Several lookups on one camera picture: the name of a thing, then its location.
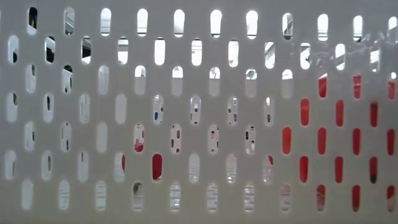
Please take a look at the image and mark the large red toy tomato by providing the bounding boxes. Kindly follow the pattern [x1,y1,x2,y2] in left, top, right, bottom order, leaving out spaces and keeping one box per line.
[281,73,398,213]

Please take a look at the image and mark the small red toy strawberry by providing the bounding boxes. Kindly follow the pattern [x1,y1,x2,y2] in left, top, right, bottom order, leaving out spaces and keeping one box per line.
[121,153,164,181]

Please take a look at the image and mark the white perforated plastic basket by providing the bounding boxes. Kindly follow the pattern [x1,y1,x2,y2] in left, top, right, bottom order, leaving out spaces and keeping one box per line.
[0,0,398,224]

